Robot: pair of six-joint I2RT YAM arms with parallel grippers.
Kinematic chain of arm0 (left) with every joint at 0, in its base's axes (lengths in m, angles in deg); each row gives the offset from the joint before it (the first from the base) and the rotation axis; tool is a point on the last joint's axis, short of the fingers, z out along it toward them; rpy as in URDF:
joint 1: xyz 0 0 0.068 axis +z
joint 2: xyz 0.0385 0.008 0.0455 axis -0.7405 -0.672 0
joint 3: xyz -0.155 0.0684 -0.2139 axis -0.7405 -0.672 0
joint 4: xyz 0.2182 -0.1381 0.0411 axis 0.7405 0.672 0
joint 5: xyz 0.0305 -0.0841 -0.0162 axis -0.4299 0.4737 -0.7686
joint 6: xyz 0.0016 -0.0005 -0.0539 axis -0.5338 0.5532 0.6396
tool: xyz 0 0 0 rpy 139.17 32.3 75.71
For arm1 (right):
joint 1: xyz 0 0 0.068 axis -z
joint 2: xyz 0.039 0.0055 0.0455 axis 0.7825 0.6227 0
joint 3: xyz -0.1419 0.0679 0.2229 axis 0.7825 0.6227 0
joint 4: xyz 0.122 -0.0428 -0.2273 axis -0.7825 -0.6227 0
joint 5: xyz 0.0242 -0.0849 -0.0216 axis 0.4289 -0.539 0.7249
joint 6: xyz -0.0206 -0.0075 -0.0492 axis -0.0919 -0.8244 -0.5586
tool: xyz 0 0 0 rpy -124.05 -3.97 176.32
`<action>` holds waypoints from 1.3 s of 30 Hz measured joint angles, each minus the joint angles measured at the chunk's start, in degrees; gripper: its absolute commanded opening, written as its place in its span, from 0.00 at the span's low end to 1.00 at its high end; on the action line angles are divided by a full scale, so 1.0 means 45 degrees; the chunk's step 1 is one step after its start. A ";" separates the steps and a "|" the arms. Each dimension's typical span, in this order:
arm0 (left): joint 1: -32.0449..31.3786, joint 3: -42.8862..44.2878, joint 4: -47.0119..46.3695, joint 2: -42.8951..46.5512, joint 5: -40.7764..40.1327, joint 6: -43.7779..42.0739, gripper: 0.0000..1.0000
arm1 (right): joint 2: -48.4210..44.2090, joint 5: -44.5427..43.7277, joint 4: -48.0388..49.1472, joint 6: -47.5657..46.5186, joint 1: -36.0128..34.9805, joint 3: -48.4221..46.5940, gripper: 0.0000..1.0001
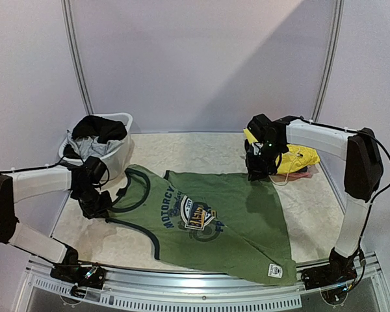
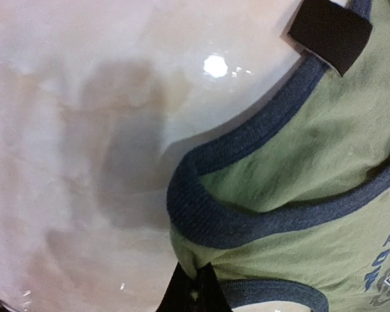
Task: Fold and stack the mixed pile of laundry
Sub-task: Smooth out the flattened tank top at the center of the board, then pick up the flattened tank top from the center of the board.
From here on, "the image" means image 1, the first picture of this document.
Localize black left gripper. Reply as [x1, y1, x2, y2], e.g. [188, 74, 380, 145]
[73, 184, 112, 219]

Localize yellow shorts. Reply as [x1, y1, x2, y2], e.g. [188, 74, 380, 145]
[243, 128, 320, 175]

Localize white drawstring cord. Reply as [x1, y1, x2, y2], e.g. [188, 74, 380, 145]
[268, 151, 305, 187]

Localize green garment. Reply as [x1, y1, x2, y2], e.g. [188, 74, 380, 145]
[108, 164, 296, 285]

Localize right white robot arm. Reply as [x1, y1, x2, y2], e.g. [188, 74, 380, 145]
[244, 114, 388, 283]

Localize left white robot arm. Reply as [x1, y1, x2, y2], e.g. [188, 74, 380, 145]
[0, 157, 111, 282]

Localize white plastic laundry basket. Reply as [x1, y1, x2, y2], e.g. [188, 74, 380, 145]
[58, 112, 133, 180]

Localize folded pink garment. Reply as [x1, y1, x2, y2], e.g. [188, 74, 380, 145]
[276, 166, 312, 179]

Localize grey garment in basket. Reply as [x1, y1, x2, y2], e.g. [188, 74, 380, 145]
[63, 130, 124, 161]

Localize black garment in basket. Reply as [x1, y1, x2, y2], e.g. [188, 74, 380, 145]
[62, 115, 128, 159]

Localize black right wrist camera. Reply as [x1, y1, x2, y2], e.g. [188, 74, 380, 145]
[246, 114, 272, 142]

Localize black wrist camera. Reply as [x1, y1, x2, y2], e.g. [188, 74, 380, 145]
[83, 156, 110, 185]
[246, 114, 272, 142]

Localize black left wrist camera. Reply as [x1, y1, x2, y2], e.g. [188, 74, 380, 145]
[83, 156, 110, 185]

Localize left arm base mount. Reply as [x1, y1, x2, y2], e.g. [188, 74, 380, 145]
[50, 250, 107, 289]

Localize left aluminium frame post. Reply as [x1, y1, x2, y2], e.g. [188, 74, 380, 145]
[61, 0, 94, 115]

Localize aluminium frame post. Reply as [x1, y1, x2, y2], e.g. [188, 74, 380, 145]
[311, 0, 345, 121]
[61, 0, 94, 115]

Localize aluminium front rail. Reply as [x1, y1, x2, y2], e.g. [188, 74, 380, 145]
[15, 253, 390, 311]

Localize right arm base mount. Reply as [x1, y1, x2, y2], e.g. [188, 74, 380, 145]
[301, 250, 367, 291]

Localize right aluminium frame post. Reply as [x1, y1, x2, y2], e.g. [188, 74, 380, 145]
[311, 0, 345, 121]

